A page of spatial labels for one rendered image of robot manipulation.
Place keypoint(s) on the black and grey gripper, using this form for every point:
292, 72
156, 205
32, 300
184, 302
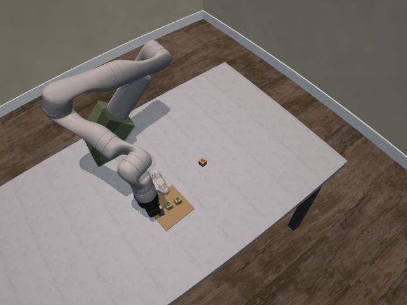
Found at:
150, 201

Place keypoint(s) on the tan square mat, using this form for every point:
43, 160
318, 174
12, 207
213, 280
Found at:
178, 212

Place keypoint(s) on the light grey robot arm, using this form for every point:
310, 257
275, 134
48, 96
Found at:
131, 79

